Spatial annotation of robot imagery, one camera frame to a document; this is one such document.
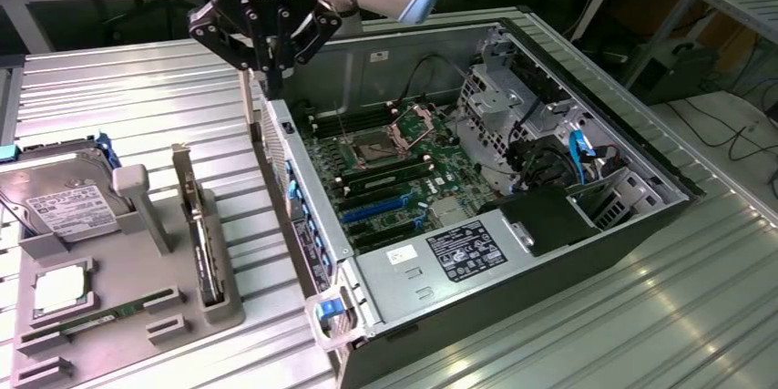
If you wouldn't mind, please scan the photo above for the black graphics card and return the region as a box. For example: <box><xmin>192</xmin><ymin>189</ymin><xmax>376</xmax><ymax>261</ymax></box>
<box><xmin>171</xmin><ymin>142</ymin><xmax>228</xmax><ymax>309</ymax></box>

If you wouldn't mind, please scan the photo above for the black office chair base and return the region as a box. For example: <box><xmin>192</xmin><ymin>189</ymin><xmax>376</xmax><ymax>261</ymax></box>
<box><xmin>100</xmin><ymin>0</ymin><xmax>196</xmax><ymax>42</ymax></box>

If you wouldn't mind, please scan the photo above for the black RAM slot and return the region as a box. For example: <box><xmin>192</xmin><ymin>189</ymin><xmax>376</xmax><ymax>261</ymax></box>
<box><xmin>335</xmin><ymin>155</ymin><xmax>428</xmax><ymax>180</ymax></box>
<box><xmin>311</xmin><ymin>115</ymin><xmax>395</xmax><ymax>138</ymax></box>
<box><xmin>308</xmin><ymin>105</ymin><xmax>391</xmax><ymax>127</ymax></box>

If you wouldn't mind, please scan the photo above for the open metal socket cover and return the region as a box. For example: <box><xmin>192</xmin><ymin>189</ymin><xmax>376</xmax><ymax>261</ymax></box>
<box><xmin>388</xmin><ymin>101</ymin><xmax>450</xmax><ymax>154</ymax></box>

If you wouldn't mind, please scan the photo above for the CPU socket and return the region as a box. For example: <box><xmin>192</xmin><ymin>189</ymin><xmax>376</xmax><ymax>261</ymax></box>
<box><xmin>344</xmin><ymin>130</ymin><xmax>397</xmax><ymax>168</ymax></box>

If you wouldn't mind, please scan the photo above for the blue plastic disk carrier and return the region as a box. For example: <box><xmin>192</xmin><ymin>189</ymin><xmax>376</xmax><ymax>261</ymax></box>
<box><xmin>0</xmin><ymin>132</ymin><xmax>125</xmax><ymax>172</ymax></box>

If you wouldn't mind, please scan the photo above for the green RAM stick in slot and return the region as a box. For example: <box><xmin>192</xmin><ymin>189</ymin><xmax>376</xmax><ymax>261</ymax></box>
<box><xmin>343</xmin><ymin>166</ymin><xmax>434</xmax><ymax>195</ymax></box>

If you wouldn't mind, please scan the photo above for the silver metal drive cage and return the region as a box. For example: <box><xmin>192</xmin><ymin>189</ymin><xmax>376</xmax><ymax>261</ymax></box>
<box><xmin>455</xmin><ymin>60</ymin><xmax>586</xmax><ymax>181</ymax></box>

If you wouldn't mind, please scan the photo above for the green motherboard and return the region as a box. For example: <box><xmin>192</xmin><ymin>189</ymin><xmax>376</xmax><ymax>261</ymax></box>
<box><xmin>300</xmin><ymin>97</ymin><xmax>507</xmax><ymax>256</ymax></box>

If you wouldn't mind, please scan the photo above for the blue expansion slot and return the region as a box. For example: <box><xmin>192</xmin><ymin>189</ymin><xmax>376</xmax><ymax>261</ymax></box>
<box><xmin>339</xmin><ymin>197</ymin><xmax>410</xmax><ymax>226</ymax></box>

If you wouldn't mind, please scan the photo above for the silver hard disk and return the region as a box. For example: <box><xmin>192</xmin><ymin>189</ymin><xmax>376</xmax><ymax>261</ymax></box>
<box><xmin>0</xmin><ymin>146</ymin><xmax>123</xmax><ymax>245</ymax></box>

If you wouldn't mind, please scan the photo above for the silver chipset heatsink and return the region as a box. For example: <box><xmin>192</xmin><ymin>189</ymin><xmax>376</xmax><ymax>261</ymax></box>
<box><xmin>428</xmin><ymin>200</ymin><xmax>474</xmax><ymax>227</ymax></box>

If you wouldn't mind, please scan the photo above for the black expansion slot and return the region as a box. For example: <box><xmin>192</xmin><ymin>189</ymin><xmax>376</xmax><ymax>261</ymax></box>
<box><xmin>353</xmin><ymin>220</ymin><xmax>427</xmax><ymax>250</ymax></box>

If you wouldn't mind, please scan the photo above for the black plastic shroud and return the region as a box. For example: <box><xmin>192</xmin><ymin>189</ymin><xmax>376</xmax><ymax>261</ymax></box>
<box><xmin>478</xmin><ymin>186</ymin><xmax>600</xmax><ymax>259</ymax></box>

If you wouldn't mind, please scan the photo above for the grey parts rack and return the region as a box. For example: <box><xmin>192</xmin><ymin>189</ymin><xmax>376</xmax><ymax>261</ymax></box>
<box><xmin>9</xmin><ymin>163</ymin><xmax>248</xmax><ymax>389</ymax></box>

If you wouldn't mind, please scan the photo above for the silver power supply with label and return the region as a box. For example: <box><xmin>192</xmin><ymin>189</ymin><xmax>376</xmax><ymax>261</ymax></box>
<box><xmin>355</xmin><ymin>211</ymin><xmax>538</xmax><ymax>327</ymax></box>

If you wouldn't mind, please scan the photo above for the black box device on floor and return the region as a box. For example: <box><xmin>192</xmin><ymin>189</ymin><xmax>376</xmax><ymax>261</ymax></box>
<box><xmin>635</xmin><ymin>40</ymin><xmax>722</xmax><ymax>106</ymax></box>

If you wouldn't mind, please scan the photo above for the blue case latch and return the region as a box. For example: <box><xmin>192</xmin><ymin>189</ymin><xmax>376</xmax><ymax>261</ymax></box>
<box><xmin>315</xmin><ymin>299</ymin><xmax>345</xmax><ymax>320</ymax></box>

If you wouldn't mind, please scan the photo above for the silver CPU chip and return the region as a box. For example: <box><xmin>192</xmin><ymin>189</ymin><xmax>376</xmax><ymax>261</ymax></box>
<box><xmin>32</xmin><ymin>265</ymin><xmax>88</xmax><ymax>313</ymax></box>

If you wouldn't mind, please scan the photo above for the silver perforated disk bay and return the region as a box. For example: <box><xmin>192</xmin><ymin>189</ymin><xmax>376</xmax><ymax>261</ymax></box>
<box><xmin>564</xmin><ymin>165</ymin><xmax>664</xmax><ymax>231</ymax></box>

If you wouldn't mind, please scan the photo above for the green RAM stick on rack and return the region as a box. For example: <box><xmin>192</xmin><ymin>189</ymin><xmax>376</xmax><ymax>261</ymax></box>
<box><xmin>35</xmin><ymin>295</ymin><xmax>161</xmax><ymax>332</ymax></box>

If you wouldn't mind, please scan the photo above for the open black PC case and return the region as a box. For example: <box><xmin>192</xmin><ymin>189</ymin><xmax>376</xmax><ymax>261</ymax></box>
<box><xmin>241</xmin><ymin>17</ymin><xmax>710</xmax><ymax>389</ymax></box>

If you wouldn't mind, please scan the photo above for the black looped wire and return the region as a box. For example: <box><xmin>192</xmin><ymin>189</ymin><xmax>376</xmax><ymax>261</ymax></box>
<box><xmin>403</xmin><ymin>53</ymin><xmax>474</xmax><ymax>103</ymax></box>

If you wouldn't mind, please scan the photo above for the black wire bundle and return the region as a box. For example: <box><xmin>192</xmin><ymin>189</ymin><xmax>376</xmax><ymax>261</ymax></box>
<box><xmin>507</xmin><ymin>133</ymin><xmax>627</xmax><ymax>190</ymax></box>

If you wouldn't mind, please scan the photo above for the blue SATA wire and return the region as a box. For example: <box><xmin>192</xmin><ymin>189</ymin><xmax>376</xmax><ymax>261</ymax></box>
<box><xmin>566</xmin><ymin>128</ymin><xmax>594</xmax><ymax>188</ymax></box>

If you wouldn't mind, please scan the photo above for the grey metal shelf frame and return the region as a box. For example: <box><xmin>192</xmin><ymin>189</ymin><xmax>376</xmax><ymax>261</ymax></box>
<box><xmin>624</xmin><ymin>0</ymin><xmax>778</xmax><ymax>90</ymax></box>

